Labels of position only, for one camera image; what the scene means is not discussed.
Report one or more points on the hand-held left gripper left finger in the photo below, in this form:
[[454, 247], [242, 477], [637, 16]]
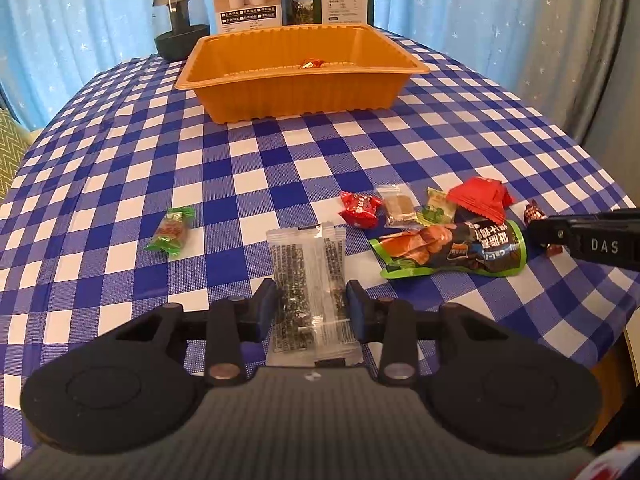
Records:
[[265, 310]]

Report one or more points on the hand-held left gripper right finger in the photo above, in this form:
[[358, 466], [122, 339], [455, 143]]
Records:
[[356, 310]]

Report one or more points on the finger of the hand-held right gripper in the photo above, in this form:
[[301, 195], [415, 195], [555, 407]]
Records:
[[600, 215], [550, 232]]

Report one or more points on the small brown candy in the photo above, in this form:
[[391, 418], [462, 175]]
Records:
[[533, 210]]

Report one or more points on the clear speckled snack packet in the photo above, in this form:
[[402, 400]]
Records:
[[305, 280]]

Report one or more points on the red foil snack packet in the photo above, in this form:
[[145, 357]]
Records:
[[480, 197]]

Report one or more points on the green and black snack pouch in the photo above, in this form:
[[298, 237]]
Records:
[[450, 250]]

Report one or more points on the red candy packet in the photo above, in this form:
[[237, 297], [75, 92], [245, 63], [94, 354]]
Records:
[[359, 208]]

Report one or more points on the clear brown biscuit packet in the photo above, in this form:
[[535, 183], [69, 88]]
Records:
[[398, 206]]

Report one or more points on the light green snack packet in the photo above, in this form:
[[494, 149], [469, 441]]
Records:
[[436, 207]]

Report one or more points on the green candy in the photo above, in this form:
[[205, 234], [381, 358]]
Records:
[[171, 232]]

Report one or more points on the orange plastic tray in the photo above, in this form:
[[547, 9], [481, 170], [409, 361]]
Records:
[[300, 90]]

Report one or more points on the red orange candy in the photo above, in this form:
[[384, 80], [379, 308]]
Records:
[[311, 64]]

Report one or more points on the grey curtain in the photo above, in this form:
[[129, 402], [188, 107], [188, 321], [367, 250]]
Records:
[[610, 60]]

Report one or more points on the blue checked tablecloth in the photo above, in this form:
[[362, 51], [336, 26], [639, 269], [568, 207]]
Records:
[[150, 160]]

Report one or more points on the red white printed clothing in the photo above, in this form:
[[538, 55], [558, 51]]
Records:
[[610, 467]]

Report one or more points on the beige cushion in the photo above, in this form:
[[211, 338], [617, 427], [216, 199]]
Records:
[[36, 136]]

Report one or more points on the dark glass jar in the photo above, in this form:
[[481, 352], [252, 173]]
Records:
[[181, 30]]

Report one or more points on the green patterned cushion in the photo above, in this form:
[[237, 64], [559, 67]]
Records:
[[11, 155]]

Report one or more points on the blue star curtain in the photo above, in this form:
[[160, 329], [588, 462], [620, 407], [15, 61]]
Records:
[[75, 10]]

